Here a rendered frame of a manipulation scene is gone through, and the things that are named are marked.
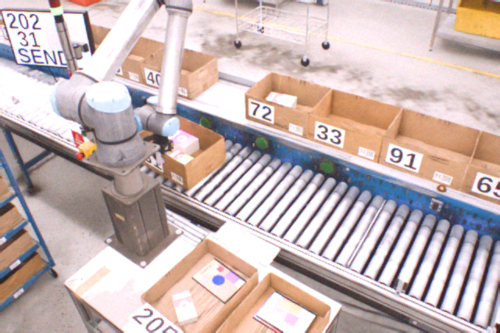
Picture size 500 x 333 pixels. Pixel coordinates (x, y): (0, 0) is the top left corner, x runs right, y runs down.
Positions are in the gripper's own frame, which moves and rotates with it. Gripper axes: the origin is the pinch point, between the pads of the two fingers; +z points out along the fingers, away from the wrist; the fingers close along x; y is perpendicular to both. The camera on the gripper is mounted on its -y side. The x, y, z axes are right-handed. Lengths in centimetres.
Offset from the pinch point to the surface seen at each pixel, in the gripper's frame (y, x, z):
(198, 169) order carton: 20.4, 5.8, -0.2
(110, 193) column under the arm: 18, -48, -18
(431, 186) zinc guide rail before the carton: 125, 46, -9
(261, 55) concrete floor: -112, 288, 56
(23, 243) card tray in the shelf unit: -63, -53, 51
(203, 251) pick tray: 52, -31, 9
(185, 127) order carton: -6.9, 29.4, -4.2
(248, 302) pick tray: 83, -43, 9
